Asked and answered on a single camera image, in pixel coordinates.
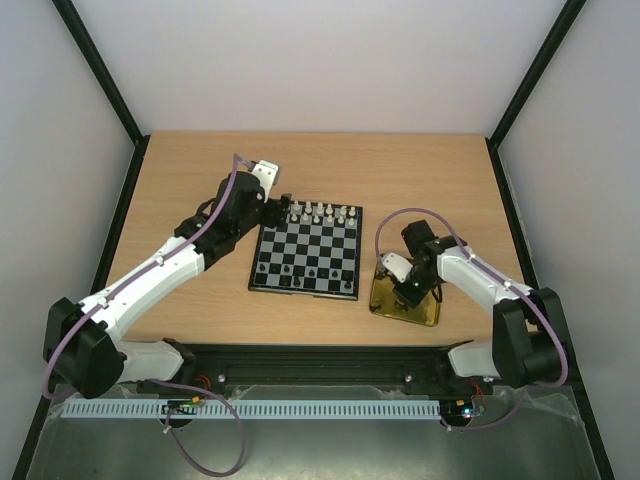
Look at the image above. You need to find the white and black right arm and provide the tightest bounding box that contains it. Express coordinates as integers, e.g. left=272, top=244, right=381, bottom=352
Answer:
left=379, top=221, right=569, bottom=392

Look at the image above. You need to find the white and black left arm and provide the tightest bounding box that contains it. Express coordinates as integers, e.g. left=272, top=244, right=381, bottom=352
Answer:
left=42, top=158, right=290, bottom=399

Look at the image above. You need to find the white chess piece row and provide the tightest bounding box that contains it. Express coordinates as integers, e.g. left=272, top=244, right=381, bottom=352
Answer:
left=287, top=200, right=361, bottom=227

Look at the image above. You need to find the gold rectangular tray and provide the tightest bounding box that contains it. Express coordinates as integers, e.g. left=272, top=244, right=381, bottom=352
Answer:
left=369, top=252, right=443, bottom=327

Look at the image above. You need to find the black and grey chessboard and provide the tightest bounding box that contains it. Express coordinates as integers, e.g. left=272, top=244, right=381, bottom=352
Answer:
left=248, top=206, right=363, bottom=301

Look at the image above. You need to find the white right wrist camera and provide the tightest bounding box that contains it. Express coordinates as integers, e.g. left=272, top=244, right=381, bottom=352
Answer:
left=378, top=252, right=413, bottom=283

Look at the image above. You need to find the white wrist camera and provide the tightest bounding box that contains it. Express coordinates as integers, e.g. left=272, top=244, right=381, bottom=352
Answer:
left=251, top=160, right=280, bottom=202
left=378, top=252, right=413, bottom=283

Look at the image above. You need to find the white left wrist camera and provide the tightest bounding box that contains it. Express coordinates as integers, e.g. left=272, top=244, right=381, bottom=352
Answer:
left=251, top=160, right=280, bottom=202

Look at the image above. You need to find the slotted grey cable duct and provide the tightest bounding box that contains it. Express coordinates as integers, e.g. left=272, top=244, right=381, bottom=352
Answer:
left=61, top=399, right=441, bottom=421

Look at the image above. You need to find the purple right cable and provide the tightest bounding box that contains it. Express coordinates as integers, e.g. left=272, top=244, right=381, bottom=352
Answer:
left=374, top=206, right=570, bottom=432

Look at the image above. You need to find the purple cable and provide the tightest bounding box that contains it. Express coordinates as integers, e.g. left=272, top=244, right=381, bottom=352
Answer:
left=374, top=206, right=570, bottom=432
left=40, top=152, right=248, bottom=477

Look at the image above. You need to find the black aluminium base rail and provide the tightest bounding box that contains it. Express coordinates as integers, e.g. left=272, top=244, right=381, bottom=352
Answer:
left=189, top=343, right=581, bottom=399

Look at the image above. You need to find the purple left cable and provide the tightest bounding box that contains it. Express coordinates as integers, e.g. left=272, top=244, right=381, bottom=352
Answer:
left=40, top=152, right=248, bottom=477

